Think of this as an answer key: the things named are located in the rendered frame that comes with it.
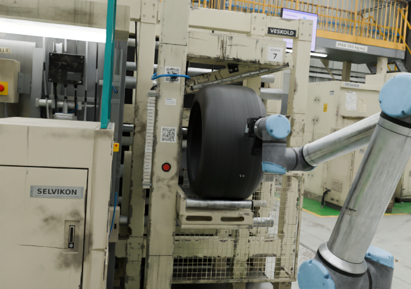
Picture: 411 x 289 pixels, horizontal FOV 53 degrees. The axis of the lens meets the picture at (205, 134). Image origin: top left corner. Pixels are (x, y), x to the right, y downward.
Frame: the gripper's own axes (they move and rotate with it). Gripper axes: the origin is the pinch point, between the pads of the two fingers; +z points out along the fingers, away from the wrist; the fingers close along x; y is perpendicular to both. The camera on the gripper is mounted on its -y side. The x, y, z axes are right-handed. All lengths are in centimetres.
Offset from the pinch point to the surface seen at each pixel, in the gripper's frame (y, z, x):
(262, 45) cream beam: 56, 42, -20
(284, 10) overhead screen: 203, 352, -161
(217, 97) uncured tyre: 18.4, 9.4, 12.7
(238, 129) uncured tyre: 3.2, 1.6, 4.0
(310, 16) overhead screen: 202, 359, -204
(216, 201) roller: -31.1, 18.8, 8.9
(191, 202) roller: -31.7, 18.6, 21.2
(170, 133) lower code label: 0.8, 22.3, 32.4
